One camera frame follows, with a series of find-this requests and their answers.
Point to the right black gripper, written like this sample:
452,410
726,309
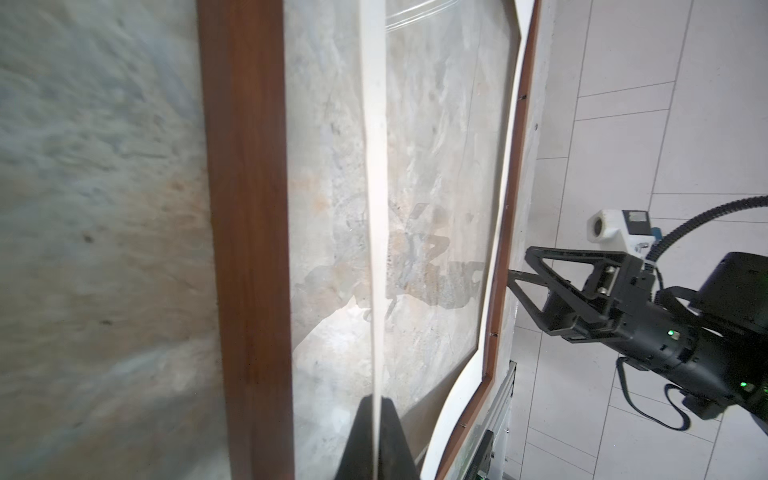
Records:
654,330

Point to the aluminium front rail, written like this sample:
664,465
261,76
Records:
488,451

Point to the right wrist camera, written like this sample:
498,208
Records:
629,231

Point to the brown wooden picture frame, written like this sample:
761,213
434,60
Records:
243,82

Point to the cream white mat board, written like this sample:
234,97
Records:
372,26

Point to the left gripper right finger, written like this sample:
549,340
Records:
395,461

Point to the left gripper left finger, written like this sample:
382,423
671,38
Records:
357,460

